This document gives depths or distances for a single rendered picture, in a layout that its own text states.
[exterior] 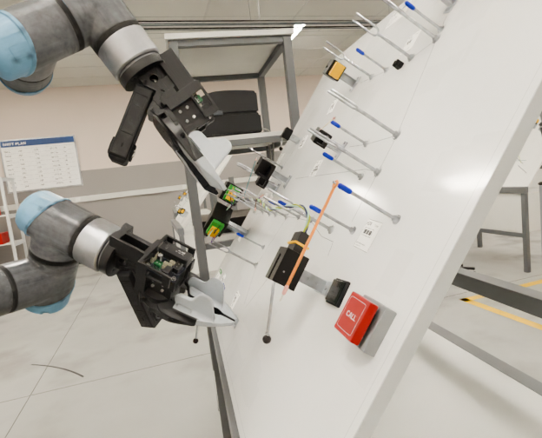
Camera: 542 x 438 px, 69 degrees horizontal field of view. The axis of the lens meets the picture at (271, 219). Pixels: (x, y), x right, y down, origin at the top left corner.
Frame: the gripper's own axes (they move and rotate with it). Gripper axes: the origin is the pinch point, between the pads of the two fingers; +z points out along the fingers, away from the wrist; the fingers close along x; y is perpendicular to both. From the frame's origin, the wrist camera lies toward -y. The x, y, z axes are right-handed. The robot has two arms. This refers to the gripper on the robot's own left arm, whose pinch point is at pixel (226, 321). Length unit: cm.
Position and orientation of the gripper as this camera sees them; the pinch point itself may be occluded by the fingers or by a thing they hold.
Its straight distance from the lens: 61.7
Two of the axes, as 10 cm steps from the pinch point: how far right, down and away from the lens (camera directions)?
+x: 3.5, -5.0, 7.9
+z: 8.9, 4.4, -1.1
